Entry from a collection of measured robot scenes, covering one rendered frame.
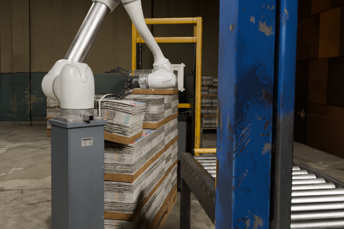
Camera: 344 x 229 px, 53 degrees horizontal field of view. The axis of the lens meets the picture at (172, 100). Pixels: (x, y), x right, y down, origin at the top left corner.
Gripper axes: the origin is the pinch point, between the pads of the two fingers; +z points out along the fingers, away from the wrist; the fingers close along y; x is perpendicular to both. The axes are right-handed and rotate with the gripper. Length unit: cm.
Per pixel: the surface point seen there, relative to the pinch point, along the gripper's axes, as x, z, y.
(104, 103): -14.4, -2.7, 11.4
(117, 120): -14.9, -10.2, 21.5
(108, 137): -15.1, -4.2, 30.8
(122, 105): -14.6, -13.7, 12.7
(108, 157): -10.0, -1.3, 43.3
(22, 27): 560, 438, -158
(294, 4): -152, -86, -6
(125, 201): -10, -10, 69
